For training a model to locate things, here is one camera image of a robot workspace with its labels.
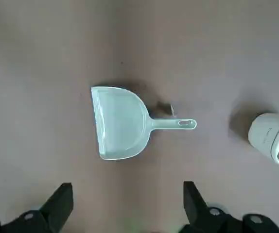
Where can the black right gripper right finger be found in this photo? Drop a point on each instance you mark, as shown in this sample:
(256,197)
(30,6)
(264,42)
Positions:
(202,218)

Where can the small cream bin with lid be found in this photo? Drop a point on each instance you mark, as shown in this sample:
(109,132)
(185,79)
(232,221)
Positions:
(261,136)

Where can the pale green plastic dustpan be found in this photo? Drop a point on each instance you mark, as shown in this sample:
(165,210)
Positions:
(120,121)

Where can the white green paper tag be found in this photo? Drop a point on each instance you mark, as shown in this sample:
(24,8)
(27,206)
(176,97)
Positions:
(171,109)

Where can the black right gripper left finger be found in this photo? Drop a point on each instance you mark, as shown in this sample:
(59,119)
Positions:
(44,218)

